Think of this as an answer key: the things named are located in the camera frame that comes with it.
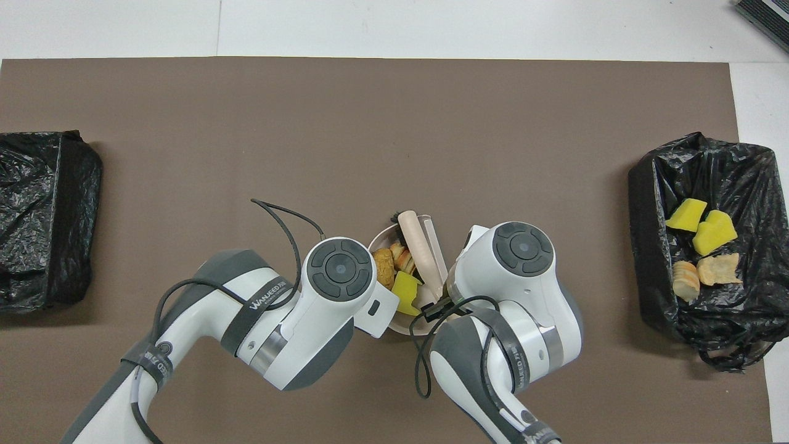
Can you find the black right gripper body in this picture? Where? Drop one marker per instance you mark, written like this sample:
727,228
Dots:
436,306

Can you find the yellow sponge piece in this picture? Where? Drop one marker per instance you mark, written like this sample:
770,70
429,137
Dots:
714,233
407,293

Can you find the beige hand brush black bristles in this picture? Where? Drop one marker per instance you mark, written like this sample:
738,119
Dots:
420,253

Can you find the small golden croissant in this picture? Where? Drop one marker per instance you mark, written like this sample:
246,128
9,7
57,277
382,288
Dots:
404,258

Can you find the beige plastic dustpan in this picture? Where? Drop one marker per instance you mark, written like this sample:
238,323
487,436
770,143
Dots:
439,246

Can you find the brown bread roll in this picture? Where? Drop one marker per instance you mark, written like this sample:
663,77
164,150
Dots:
384,266

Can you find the beige bread chunk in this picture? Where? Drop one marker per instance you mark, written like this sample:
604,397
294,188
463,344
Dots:
686,280
719,269

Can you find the green and yellow sponge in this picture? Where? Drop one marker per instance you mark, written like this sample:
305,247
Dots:
686,214

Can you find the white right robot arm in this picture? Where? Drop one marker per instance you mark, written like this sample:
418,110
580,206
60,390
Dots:
524,259

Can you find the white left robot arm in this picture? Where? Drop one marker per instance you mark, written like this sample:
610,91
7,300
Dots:
327,290

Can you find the open black bag-lined trash bin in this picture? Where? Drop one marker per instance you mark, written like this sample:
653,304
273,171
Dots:
739,320

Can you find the black bag-covered trash bin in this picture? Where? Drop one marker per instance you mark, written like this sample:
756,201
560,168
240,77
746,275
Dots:
43,222

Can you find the brown table mat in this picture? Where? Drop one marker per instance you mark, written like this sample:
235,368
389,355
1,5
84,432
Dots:
308,123

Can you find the dark ribbed device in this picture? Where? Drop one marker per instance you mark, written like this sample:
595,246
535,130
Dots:
770,18

